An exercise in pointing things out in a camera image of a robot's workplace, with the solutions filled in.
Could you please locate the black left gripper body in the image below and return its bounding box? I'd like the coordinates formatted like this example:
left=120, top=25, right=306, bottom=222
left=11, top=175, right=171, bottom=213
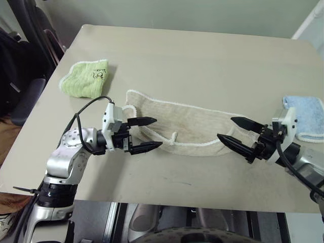
left=112, top=123, right=134, bottom=154

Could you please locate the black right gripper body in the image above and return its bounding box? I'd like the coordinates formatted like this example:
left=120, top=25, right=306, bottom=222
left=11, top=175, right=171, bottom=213
left=244, top=124, right=279, bottom=165

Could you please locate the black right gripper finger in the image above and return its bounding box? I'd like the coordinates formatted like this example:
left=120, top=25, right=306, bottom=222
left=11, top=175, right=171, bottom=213
left=230, top=116, right=264, bottom=132
left=217, top=134, right=256, bottom=160

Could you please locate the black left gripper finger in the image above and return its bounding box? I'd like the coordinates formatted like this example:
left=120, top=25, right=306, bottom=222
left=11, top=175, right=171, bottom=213
left=130, top=141, right=163, bottom=155
left=127, top=116, right=157, bottom=127

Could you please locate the beige towel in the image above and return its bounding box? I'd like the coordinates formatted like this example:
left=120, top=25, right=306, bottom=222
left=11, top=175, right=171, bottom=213
left=120, top=89, right=261, bottom=157

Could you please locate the blue folded towel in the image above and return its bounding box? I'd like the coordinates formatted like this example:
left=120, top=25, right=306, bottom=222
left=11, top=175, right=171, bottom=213
left=282, top=95, right=324, bottom=143

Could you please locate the green folded towel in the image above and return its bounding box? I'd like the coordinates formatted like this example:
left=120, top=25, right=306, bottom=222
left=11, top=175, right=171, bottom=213
left=59, top=58, right=110, bottom=99

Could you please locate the silver rounded shell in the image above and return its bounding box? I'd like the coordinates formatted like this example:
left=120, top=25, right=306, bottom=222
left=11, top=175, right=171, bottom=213
left=128, top=204, right=163, bottom=242

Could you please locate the dark dotted round disc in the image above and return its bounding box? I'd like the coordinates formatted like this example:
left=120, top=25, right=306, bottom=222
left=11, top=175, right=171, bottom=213
left=144, top=226, right=254, bottom=243

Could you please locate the black office chair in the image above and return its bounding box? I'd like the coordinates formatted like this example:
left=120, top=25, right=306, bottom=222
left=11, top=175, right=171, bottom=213
left=10, top=0, right=68, bottom=127

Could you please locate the black zip tie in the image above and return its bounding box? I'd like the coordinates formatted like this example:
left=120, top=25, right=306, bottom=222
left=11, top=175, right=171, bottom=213
left=13, top=186, right=41, bottom=195

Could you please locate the white pipe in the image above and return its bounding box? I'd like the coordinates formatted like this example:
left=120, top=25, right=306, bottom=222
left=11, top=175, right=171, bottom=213
left=291, top=0, right=324, bottom=40

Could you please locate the white patterned shoe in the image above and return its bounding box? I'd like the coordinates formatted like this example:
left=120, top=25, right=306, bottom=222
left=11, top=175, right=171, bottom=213
left=0, top=212, right=22, bottom=239

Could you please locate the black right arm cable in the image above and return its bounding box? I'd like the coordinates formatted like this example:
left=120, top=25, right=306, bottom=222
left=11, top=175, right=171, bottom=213
left=277, top=131, right=324, bottom=196

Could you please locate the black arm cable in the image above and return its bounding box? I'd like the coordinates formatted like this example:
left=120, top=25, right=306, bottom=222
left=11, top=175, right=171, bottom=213
left=65, top=96, right=116, bottom=152
left=277, top=131, right=324, bottom=196

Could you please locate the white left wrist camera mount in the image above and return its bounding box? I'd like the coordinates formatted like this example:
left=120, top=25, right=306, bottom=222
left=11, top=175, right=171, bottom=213
left=101, top=102, right=128, bottom=152

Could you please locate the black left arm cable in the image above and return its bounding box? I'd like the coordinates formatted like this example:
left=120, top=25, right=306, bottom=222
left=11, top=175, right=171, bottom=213
left=65, top=96, right=116, bottom=152

